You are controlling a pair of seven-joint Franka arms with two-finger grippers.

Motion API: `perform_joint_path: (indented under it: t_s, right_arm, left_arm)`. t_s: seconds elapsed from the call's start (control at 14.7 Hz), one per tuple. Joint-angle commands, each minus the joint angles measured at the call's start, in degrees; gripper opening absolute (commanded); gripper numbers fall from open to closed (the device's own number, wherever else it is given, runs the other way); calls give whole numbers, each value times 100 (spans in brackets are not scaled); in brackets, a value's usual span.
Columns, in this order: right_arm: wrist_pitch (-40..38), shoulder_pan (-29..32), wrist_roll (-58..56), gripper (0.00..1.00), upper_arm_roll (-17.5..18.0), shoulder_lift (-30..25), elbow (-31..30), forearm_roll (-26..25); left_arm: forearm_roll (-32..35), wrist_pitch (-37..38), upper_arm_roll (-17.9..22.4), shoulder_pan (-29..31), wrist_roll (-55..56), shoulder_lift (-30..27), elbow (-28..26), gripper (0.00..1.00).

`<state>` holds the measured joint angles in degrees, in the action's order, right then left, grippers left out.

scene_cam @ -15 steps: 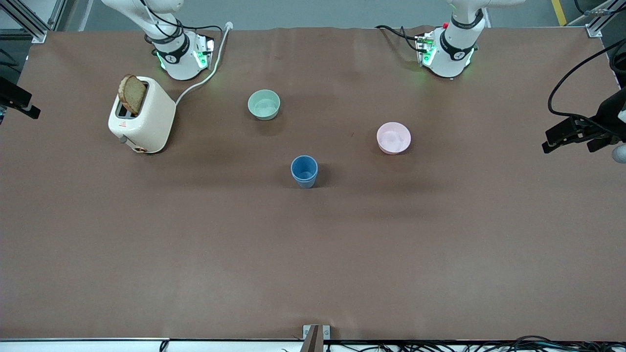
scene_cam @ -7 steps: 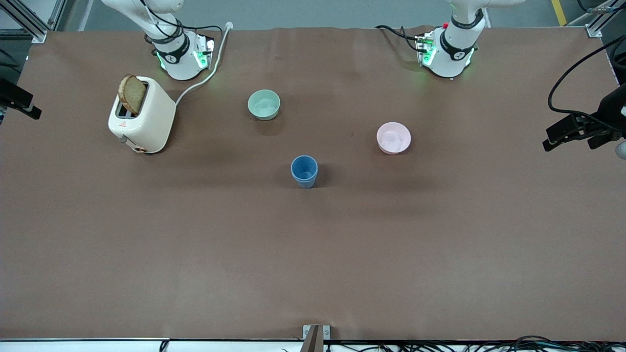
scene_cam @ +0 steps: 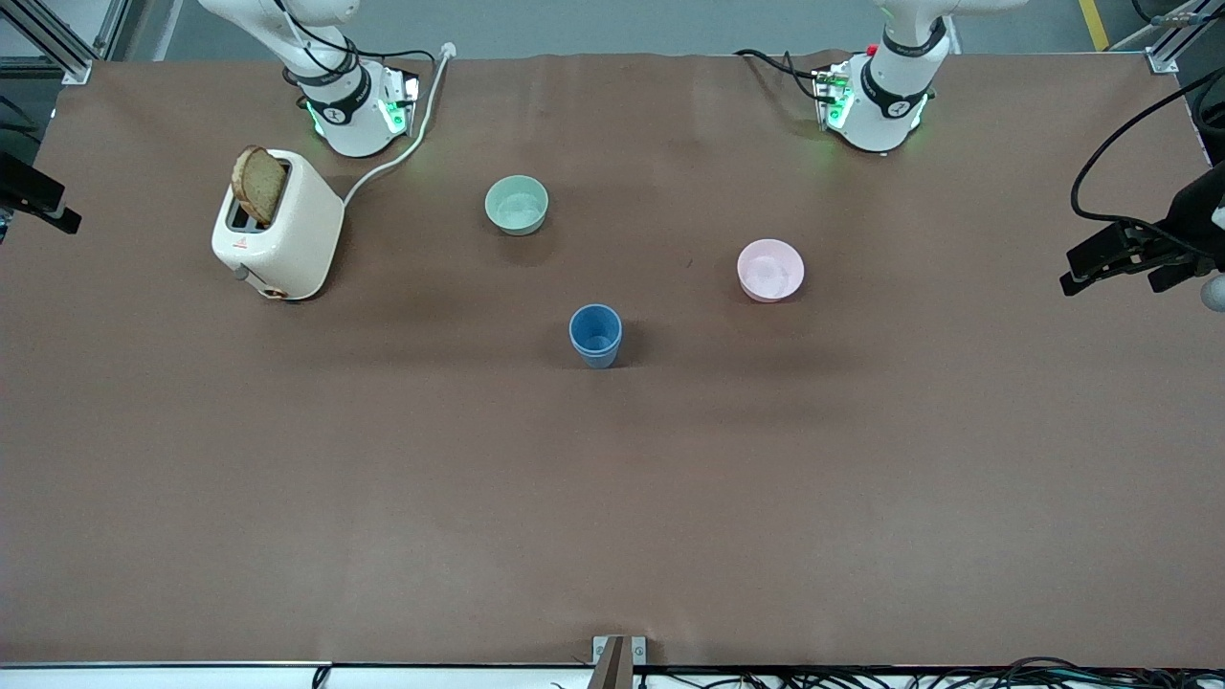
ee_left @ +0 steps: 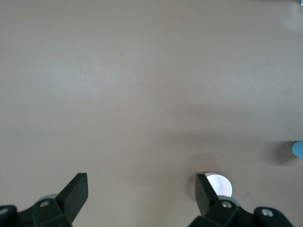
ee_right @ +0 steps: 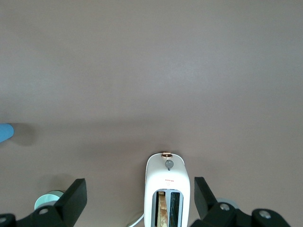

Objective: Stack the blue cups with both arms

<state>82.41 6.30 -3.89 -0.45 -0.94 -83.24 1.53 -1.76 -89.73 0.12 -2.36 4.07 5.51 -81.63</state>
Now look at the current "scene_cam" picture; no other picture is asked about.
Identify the brown bread slice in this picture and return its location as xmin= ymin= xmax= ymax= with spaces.
xmin=232 ymin=145 xmax=288 ymax=228

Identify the cream white toaster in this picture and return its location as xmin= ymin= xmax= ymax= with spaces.
xmin=212 ymin=148 xmax=345 ymax=302

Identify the pale pink bowl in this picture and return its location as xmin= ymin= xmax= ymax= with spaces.
xmin=737 ymin=239 xmax=806 ymax=304

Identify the mint green bowl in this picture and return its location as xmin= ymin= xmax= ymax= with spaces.
xmin=484 ymin=174 xmax=550 ymax=236

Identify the brown table mat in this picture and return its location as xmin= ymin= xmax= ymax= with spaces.
xmin=0 ymin=53 xmax=1225 ymax=668

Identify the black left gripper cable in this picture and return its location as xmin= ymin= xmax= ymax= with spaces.
xmin=1069 ymin=65 xmax=1225 ymax=245

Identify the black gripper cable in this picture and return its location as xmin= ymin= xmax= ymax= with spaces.
xmin=1069 ymin=65 xmax=1225 ymax=245
xmin=0 ymin=94 xmax=45 ymax=146

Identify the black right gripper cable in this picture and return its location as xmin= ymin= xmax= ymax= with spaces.
xmin=0 ymin=94 xmax=45 ymax=146

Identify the aluminium frame profile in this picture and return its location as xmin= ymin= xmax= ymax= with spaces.
xmin=1110 ymin=0 xmax=1225 ymax=76
xmin=0 ymin=0 xmax=130 ymax=85

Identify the black left arm base cable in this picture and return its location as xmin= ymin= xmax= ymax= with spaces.
xmin=735 ymin=48 xmax=834 ymax=101

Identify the black arm base cable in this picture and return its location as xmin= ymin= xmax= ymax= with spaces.
xmin=345 ymin=46 xmax=437 ymax=74
xmin=735 ymin=48 xmax=834 ymax=101

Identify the black right arm base cable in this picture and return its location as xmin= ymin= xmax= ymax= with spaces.
xmin=345 ymin=46 xmax=437 ymax=74

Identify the white toaster power cable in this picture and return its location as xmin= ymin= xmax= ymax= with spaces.
xmin=342 ymin=42 xmax=457 ymax=207

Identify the black cable bundle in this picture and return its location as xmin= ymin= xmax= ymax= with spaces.
xmin=632 ymin=656 xmax=1225 ymax=689

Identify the metal mounting bracket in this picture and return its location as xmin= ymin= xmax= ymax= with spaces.
xmin=589 ymin=635 xmax=648 ymax=689

